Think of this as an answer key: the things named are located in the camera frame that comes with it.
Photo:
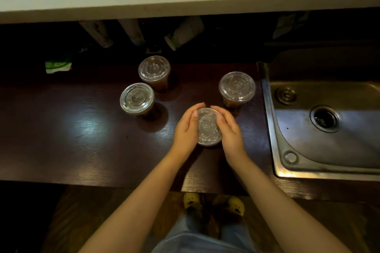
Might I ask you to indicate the person's left hand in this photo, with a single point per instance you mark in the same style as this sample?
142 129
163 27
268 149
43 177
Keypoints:
184 135

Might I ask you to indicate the person's right hand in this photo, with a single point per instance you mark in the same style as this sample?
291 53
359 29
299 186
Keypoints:
232 137

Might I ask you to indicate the person's left thumb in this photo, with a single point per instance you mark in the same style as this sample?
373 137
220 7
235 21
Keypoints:
195 119

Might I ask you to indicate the person's right thumb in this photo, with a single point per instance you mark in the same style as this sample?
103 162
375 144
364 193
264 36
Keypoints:
221 121

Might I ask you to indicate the clear lidded plastic cup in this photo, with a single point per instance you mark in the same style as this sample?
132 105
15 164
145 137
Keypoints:
237 87
137 99
208 126
153 69

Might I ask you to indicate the person's right forearm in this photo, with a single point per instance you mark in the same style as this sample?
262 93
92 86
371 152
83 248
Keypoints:
285 211

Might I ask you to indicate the person's left forearm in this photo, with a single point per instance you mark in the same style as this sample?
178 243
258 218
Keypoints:
130 205

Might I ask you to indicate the round sink overflow cap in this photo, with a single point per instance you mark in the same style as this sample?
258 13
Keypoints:
286 95

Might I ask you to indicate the yellow right shoe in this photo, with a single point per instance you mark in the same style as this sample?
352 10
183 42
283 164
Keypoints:
236 205

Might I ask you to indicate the stack of white paper cups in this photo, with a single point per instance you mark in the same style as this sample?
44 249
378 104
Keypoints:
184 33
96 33
132 32

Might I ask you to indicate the sink drain strainer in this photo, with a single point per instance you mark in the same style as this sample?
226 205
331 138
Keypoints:
324 118

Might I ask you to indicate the stainless steel sink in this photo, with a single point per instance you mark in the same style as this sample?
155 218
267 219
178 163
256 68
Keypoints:
326 131

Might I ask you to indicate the blue jeans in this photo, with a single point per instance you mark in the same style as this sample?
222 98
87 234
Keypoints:
204 232

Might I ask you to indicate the white plastic bag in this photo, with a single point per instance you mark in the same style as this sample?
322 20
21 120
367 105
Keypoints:
289 23

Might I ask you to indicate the green and white packet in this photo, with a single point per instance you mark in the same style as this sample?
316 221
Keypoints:
58 66

